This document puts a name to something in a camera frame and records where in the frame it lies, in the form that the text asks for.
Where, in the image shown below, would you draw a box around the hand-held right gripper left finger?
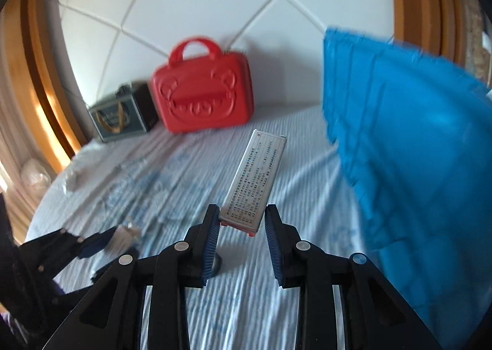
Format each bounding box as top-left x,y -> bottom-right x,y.
42,204 -> 221,350

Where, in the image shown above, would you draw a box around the light window curtain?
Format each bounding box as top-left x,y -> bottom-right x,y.
0,81 -> 43,220

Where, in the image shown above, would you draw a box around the silver medicine box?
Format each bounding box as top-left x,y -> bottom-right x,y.
218,129 -> 289,237

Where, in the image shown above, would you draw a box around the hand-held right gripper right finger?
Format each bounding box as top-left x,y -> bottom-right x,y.
263,204 -> 456,350

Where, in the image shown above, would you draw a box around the wooden headboard frame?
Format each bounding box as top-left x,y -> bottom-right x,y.
0,0 -> 470,166

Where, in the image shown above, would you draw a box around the rolled patterned carpet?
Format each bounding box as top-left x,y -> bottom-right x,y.
463,0 -> 492,85

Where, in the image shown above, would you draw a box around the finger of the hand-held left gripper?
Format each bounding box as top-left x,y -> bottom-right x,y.
54,258 -> 118,305
19,228 -> 117,278

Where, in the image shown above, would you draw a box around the crumpled white tissue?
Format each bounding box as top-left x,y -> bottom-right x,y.
63,169 -> 85,192

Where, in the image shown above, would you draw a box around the clear plastic bag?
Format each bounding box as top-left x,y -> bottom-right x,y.
21,158 -> 52,197

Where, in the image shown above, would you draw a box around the light blue bedsheet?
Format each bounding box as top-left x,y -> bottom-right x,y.
25,104 -> 423,350

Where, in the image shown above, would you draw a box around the dark gift box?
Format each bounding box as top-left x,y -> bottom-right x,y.
88,81 -> 159,143

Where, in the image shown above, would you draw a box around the red bear suitcase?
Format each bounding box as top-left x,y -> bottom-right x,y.
150,38 -> 250,133

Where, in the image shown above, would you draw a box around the blue plastic crate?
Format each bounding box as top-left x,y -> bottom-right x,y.
321,26 -> 492,350

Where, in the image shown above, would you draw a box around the small white packet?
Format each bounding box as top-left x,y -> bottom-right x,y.
111,221 -> 141,254

